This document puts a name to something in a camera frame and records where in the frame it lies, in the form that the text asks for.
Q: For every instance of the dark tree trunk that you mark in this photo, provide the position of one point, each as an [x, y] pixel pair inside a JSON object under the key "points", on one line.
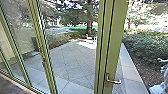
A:
{"points": [[89, 25]]}

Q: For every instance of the white patio chair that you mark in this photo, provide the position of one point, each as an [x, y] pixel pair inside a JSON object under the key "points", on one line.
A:
{"points": [[88, 37], [95, 38]]}

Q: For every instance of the green window frame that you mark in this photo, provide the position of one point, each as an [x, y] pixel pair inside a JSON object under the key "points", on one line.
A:
{"points": [[41, 50]]}

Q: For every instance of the green garden bush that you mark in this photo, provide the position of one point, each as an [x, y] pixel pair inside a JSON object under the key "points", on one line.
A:
{"points": [[146, 45]]}

